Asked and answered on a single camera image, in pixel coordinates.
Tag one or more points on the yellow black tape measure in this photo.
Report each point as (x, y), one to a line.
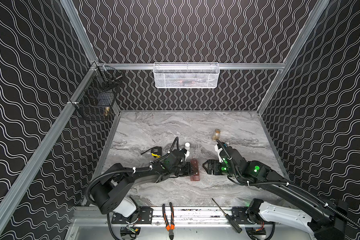
(156, 151)

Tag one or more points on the brown pill organizer box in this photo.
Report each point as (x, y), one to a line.
(195, 174)

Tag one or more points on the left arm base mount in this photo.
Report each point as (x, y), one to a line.
(142, 215)

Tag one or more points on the black screwdriver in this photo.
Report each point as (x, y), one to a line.
(230, 220)

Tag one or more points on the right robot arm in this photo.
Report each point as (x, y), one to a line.
(324, 220)

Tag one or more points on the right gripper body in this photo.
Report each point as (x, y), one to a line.
(214, 167)

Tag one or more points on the orange handled pliers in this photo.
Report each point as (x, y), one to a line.
(170, 225)

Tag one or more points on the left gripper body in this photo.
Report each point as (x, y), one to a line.
(185, 168)

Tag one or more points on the black wire basket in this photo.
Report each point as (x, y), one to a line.
(96, 102)

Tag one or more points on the small amber glass vial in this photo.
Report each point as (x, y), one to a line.
(216, 134)

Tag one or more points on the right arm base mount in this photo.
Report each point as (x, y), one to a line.
(239, 214)

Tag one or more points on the white wire mesh basket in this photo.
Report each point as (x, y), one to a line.
(186, 75)

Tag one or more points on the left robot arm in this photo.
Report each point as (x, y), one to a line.
(108, 191)

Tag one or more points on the white pill bottle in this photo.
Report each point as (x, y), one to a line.
(187, 147)

